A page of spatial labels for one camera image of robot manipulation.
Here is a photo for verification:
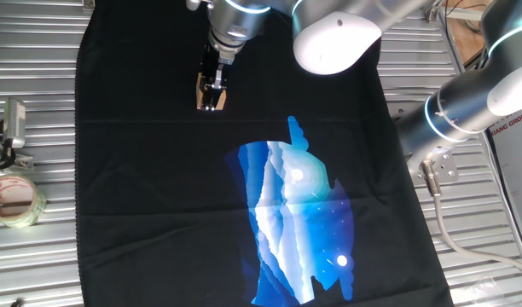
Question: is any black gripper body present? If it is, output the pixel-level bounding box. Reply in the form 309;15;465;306
200;41;228;82

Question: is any grey camera on stand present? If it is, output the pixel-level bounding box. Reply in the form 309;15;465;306
3;96;27;149

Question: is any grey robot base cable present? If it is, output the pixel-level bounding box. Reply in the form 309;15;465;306
418;159;522;279

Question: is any black cloth with blue print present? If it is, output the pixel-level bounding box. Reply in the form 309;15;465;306
74;0;455;307

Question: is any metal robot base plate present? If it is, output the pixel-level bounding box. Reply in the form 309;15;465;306
405;147;461;187

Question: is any small wooden block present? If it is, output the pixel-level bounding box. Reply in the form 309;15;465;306
195;72;227;112

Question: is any clear packing tape roll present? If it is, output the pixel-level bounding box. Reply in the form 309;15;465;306
0;173;48;229

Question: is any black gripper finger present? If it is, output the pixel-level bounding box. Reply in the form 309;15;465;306
200;70;228;113

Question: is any white sign with red text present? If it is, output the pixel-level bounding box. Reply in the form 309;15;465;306
487;108;522;257

